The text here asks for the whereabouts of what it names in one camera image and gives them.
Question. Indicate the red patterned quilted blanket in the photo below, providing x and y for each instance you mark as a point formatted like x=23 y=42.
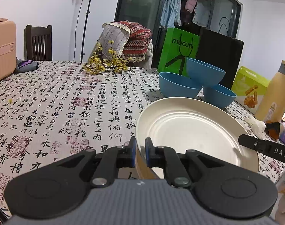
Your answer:
x=135 y=42

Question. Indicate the blue bowl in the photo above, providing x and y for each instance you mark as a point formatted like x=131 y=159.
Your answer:
x=221 y=96
x=177 y=85
x=205 y=72

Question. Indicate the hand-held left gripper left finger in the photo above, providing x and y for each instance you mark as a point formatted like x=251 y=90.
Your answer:
x=133 y=152

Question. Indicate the yellow blossom branch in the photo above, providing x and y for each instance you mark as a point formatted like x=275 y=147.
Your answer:
x=100 y=63

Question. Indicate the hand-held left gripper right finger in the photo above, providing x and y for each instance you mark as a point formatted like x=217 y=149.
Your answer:
x=147 y=153

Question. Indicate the black paper bag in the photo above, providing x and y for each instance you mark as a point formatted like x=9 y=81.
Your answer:
x=219 y=56

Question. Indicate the orange and black object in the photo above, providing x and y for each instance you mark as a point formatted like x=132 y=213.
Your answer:
x=273 y=130

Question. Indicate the green paper bag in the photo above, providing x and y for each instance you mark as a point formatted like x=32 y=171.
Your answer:
x=175 y=51

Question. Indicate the calligraphy print tablecloth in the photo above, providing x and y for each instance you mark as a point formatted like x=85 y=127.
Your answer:
x=62 y=98

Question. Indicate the studio lamp on stand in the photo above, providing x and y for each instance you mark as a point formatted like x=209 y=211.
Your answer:
x=87 y=16

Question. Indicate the cream ribbed plate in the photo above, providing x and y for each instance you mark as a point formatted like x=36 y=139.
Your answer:
x=198 y=131

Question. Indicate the black framed glass door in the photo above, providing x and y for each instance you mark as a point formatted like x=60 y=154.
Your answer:
x=137 y=4

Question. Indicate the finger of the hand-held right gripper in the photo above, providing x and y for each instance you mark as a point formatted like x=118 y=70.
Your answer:
x=250 y=141

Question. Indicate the hanging pink garment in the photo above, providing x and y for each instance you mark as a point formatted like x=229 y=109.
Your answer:
x=189 y=7

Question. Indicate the grey purple cloth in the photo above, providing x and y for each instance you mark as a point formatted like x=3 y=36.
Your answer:
x=26 y=65

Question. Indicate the yellow bottle grey cap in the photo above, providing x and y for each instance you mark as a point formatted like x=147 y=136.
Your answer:
x=273 y=93

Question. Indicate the hanging white garment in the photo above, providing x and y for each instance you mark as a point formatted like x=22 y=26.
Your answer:
x=202 y=16

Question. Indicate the pink ribbed suitcase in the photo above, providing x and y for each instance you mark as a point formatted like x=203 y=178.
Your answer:
x=3 y=51

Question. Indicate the crumpled white tissue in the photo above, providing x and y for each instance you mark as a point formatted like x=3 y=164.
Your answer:
x=256 y=126

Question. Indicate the dark wooden chair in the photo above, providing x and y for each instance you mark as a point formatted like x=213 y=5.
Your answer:
x=38 y=42

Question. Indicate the hanging light blue garment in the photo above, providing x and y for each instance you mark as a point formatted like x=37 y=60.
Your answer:
x=171 y=7

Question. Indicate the yellow-green snack box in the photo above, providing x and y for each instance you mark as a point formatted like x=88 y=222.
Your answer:
x=248 y=86

